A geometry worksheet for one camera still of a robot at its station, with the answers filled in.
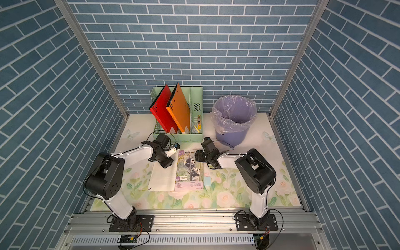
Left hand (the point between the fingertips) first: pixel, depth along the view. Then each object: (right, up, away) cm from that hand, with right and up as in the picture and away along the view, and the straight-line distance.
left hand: (171, 160), depth 94 cm
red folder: (-3, +32, -6) cm, 33 cm away
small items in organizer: (+16, +23, +18) cm, 33 cm away
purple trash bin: (+39, +14, +4) cm, 41 cm away
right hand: (+17, +3, +2) cm, 17 cm away
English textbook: (+9, -6, -6) cm, 12 cm away
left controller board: (-15, -32, -22) cm, 42 cm away
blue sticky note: (+22, -10, -6) cm, 25 cm away
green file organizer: (+13, +41, +11) cm, 45 cm away
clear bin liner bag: (+39, +30, +4) cm, 49 cm away
